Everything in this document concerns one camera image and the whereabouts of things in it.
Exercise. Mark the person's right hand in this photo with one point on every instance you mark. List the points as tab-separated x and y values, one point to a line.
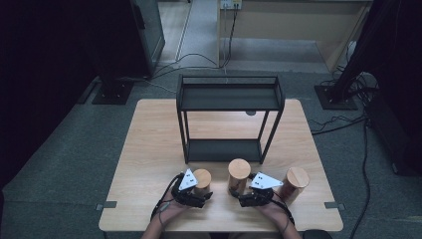
272	212

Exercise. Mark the light wooden desk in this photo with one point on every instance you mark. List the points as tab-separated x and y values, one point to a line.
292	23

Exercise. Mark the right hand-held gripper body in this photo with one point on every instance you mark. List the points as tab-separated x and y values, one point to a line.
265	182

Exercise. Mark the person's left hand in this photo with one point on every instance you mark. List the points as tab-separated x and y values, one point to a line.
172	211

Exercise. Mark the white power strip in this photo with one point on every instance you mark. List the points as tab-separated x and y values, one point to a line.
231	3

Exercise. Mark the black metal two-tier rack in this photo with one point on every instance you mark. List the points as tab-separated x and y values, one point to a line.
229	99

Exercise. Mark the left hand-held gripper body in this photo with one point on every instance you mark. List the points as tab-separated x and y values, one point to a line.
188	181

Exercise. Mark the black stand pole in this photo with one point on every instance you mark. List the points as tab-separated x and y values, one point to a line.
356	49

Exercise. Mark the small glass jar wooden lid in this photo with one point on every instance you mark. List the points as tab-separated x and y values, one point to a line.
202	179

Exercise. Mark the medium glass jar wooden lid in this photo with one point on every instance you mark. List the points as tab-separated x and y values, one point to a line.
239	169

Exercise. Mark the dark cabinet panel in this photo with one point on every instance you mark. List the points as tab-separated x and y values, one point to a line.
151	33

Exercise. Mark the grey table grommet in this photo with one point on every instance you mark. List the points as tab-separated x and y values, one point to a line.
250	113

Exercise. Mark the black equipment box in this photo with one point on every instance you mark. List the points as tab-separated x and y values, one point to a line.
391	132

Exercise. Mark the tall glass jar wooden lid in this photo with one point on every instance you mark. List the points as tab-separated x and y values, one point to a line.
297	179

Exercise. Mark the black square stand base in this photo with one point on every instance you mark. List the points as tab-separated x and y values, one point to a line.
335	99
112	94

